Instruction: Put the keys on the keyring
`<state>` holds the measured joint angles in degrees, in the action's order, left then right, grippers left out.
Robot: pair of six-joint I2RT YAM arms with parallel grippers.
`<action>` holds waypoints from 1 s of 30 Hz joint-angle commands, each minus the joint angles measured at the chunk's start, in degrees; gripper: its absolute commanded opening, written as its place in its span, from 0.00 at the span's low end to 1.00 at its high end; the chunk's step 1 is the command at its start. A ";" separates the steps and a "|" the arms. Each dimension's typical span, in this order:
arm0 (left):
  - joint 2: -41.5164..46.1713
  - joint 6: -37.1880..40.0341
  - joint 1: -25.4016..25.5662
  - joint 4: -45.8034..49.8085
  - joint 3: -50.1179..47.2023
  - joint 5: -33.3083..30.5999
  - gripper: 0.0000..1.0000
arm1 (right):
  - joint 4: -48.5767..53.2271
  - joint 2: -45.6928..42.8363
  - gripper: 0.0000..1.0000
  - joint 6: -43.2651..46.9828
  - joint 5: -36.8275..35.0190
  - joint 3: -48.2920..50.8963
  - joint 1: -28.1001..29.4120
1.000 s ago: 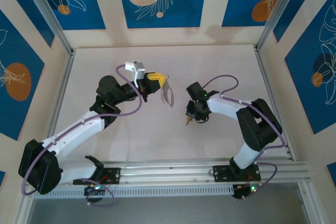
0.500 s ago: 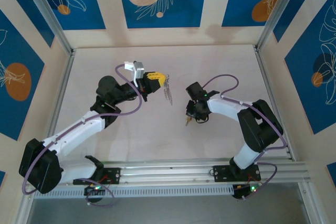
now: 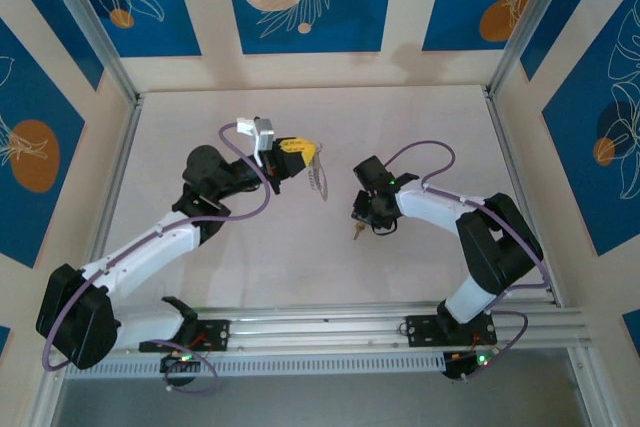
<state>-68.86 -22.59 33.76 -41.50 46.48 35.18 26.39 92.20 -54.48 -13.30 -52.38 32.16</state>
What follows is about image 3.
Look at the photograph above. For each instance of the key with purple cap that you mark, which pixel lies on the key with purple cap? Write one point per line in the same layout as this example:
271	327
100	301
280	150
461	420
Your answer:
358	233

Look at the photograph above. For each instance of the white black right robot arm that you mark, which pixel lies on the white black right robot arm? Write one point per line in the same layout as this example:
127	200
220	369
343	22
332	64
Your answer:
430	204

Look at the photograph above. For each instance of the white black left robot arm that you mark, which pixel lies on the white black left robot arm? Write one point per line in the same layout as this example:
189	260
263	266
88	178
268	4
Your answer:
145	257

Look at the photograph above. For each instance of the aluminium front beam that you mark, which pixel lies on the aluminium front beam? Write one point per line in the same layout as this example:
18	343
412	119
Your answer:
325	332

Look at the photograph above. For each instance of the black controller board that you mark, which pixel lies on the black controller board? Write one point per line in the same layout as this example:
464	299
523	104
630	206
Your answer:
175	362
457	367

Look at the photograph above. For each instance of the aluminium side rail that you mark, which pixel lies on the aluminium side rail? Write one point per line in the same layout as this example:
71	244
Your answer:
117	187
520	187

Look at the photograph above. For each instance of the aluminium frame post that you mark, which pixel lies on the aluminium frame post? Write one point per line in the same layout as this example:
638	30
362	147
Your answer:
525	22
592	392
95	32
47	397

